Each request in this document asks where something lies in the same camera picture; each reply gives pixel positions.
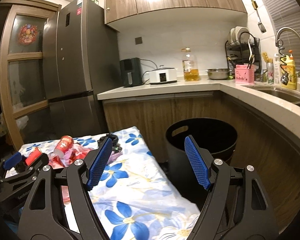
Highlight stainless steel bowl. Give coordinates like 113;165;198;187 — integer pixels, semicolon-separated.
207;68;230;80

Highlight dark grey refrigerator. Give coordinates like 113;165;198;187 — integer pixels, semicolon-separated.
43;0;122;138

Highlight black plastic bag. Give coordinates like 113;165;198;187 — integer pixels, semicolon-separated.
97;133;122;153

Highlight green white beer can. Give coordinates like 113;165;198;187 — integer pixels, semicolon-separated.
266;62;274;85

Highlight blue floral tablecloth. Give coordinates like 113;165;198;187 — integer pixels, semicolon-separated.
5;126;201;240

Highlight white rice cooker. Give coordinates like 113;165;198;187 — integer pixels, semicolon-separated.
149;67;177;85

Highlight hanging metal spatula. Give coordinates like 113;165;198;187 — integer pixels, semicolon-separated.
251;0;267;33

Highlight black dish rack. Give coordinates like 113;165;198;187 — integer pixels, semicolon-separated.
224;26;261;74

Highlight cooking oil bottle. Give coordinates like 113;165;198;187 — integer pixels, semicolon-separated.
181;47;200;81

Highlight black trash bin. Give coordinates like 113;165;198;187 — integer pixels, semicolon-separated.
165;118;238;206

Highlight chrome kitchen faucet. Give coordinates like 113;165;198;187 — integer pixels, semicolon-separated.
275;26;300;86

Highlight red wrapper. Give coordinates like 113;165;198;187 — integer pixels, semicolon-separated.
48;143;93;169

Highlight white bottle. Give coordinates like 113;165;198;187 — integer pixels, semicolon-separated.
273;53;281;86

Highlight black air fryer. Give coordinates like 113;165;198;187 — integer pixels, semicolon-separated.
120;57;143;87

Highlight wooden glass door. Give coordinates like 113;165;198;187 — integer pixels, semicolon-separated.
0;0;61;150

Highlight red paper cup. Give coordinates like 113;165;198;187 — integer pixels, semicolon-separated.
53;135;74;159

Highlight wooden lower cabinet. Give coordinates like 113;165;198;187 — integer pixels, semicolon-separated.
103;91;300;229

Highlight pink utensil holder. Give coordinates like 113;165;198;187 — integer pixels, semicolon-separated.
235;64;255;85

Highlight window blinds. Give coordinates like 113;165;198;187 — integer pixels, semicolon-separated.
263;0;300;71

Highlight yellow detergent bottle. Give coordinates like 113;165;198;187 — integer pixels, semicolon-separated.
280;50;297;90

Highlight stainless steel sink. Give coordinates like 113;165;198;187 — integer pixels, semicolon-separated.
245;85;300;107

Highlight wall power socket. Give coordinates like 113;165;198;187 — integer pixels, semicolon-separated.
135;37;143;45

